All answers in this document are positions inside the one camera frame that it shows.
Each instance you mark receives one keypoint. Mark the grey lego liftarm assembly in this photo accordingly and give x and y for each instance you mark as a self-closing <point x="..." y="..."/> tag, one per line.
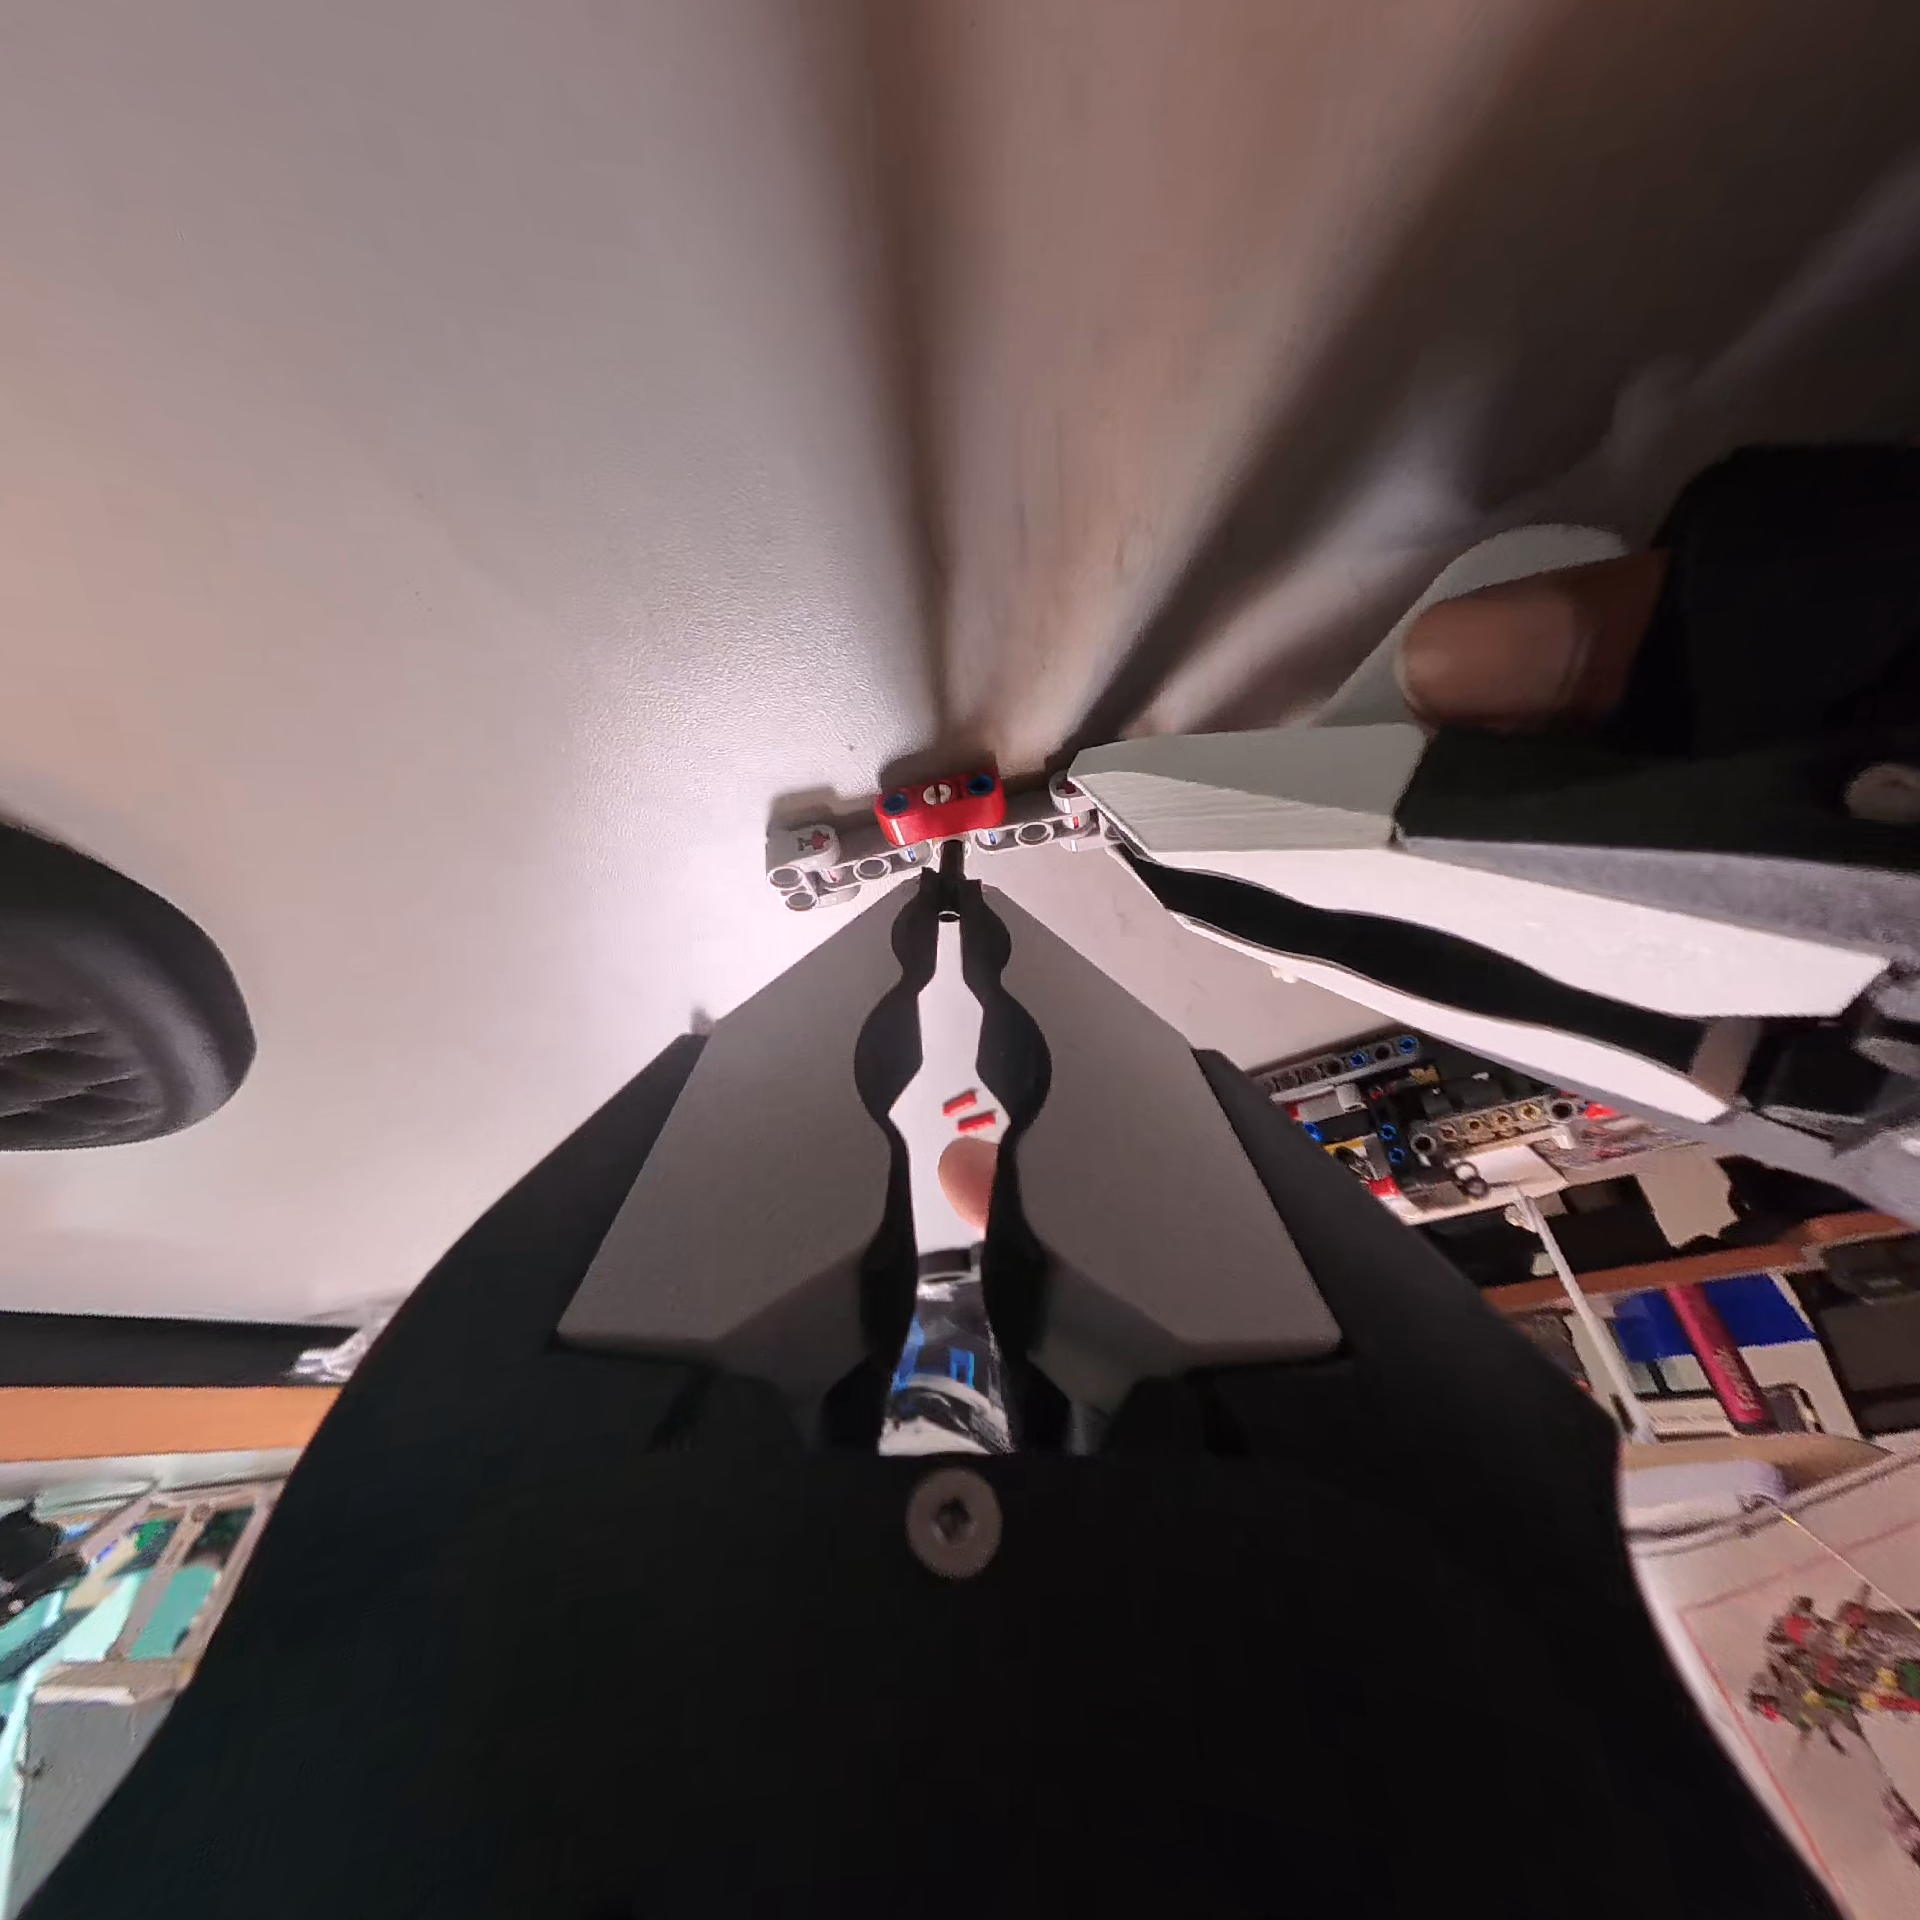
<point x="838" y="854"/>

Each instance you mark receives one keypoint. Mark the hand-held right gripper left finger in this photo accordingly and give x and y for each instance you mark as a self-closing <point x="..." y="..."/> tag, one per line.
<point x="720" y="1201"/>

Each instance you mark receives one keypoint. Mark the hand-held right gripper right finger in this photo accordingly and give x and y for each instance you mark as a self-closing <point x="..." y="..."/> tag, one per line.
<point x="1185" y="1201"/>

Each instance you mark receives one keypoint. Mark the blue and red box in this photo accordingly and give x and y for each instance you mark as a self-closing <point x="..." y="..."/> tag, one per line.
<point x="1709" y="1341"/>

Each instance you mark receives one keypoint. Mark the black lego pin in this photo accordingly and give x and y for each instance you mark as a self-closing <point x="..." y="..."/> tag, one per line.
<point x="949" y="877"/>

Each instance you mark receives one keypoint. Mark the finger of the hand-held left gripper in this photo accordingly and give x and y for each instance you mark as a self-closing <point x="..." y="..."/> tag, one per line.
<point x="1576" y="938"/>
<point x="1651" y="1076"/>

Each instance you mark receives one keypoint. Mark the lego set box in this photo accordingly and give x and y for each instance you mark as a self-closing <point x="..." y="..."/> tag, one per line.
<point x="938" y="1349"/>

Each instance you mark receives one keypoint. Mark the open lego instruction booklet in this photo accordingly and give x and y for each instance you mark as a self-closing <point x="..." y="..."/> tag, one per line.
<point x="1785" y="1680"/>

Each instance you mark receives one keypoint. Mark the lego car chassis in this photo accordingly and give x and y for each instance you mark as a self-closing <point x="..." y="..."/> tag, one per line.
<point x="1424" y="1109"/>

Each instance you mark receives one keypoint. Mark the wooden bench table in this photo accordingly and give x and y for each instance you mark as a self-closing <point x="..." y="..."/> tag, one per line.
<point x="149" y="1420"/>

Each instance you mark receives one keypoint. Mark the person's left hand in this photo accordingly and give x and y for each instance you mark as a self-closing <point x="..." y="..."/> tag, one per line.
<point x="1500" y="651"/>

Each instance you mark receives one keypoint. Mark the black textured chair armrest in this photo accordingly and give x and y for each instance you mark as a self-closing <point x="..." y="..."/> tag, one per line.
<point x="105" y="1003"/>

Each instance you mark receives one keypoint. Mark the person's right hand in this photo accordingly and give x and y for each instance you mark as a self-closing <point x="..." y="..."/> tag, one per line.
<point x="968" y="1178"/>

